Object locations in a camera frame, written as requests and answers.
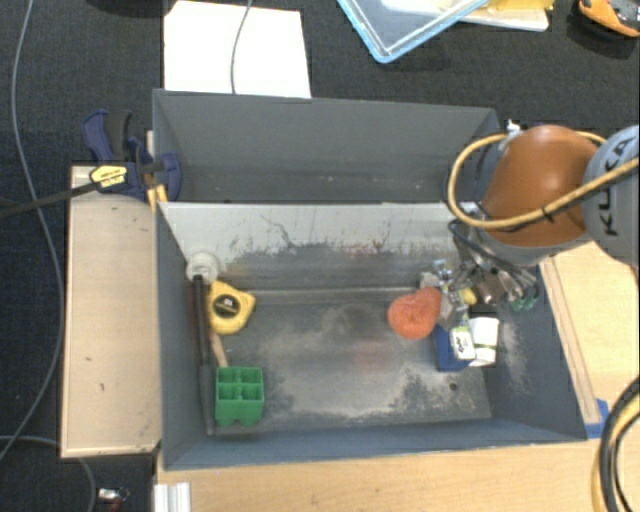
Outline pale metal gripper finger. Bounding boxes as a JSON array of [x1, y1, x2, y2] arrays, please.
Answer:
[[418, 258, 454, 292], [439, 287, 471, 329]]

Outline white packet with black print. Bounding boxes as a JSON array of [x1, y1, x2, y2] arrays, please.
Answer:
[[449, 326, 477, 362]]

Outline orange round sponge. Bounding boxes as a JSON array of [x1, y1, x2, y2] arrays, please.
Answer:
[[386, 285, 444, 342]]

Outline blue box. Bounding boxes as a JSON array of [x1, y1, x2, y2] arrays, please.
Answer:
[[431, 323, 472, 373]]

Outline grey metal bin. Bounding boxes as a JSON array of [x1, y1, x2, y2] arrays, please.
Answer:
[[151, 88, 589, 472]]

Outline yellow tape measure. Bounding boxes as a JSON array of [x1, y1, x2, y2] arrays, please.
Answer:
[[206, 280, 258, 336]]

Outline pale wooden stick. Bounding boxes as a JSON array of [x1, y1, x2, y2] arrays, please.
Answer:
[[208, 329, 230, 369]]

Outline green plastic grid box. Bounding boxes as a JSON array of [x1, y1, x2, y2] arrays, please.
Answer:
[[214, 365, 266, 429]]

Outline clear round glass thing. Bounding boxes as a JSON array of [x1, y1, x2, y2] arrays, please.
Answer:
[[185, 250, 223, 283]]

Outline pale wood flat board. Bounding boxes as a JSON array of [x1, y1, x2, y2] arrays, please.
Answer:
[[59, 164, 164, 459]]

